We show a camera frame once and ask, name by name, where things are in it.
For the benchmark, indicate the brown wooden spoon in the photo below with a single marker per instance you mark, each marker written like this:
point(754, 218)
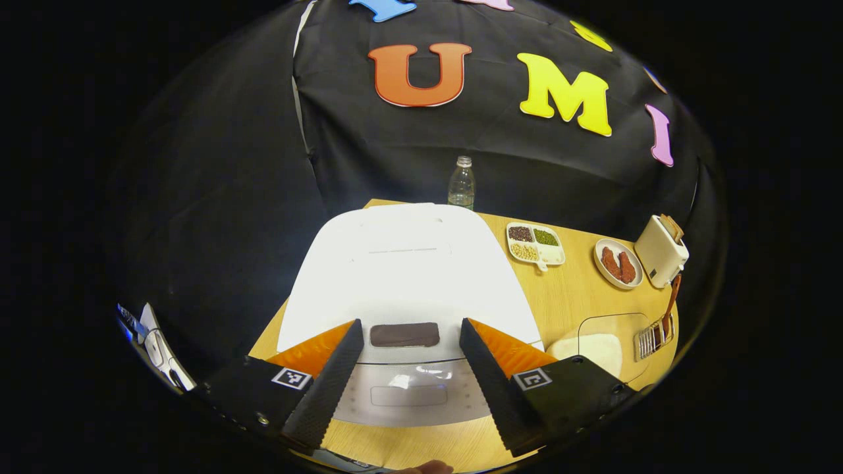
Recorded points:
point(673, 296)

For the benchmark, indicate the black backdrop cloth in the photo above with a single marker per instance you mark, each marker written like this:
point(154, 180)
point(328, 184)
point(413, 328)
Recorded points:
point(230, 197)

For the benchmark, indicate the white round plate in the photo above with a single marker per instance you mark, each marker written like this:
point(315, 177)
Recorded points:
point(600, 276)

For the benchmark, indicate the white rice cooker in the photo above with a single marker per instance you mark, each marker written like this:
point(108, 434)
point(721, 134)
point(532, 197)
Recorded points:
point(408, 276)

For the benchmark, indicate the toast bread slice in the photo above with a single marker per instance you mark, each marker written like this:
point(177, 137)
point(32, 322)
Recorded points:
point(665, 220)
point(676, 229)

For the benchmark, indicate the clear box of rice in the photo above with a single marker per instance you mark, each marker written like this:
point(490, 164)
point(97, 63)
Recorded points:
point(599, 349)

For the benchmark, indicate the clear plastic water bottle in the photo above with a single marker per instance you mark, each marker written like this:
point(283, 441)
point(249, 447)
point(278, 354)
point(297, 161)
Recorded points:
point(461, 187)

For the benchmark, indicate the white divided bean dish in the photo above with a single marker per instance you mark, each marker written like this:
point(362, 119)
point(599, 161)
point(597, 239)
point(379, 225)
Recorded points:
point(550, 253)

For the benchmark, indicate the white desk clutter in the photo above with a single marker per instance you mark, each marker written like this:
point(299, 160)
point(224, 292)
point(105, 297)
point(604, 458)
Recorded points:
point(161, 349)

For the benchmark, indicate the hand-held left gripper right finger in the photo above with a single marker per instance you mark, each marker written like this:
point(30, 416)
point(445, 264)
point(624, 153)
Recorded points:
point(494, 388)

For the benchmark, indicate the brown meat piece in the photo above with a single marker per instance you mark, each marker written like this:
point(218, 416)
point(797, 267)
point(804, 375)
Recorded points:
point(627, 268)
point(610, 263)

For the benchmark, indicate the white toaster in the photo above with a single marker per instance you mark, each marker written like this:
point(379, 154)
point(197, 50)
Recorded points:
point(655, 257)

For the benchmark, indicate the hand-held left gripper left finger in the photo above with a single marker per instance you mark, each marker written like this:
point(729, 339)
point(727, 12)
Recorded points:
point(326, 388)

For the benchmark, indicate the computer screen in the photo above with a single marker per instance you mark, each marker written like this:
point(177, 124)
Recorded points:
point(128, 320)

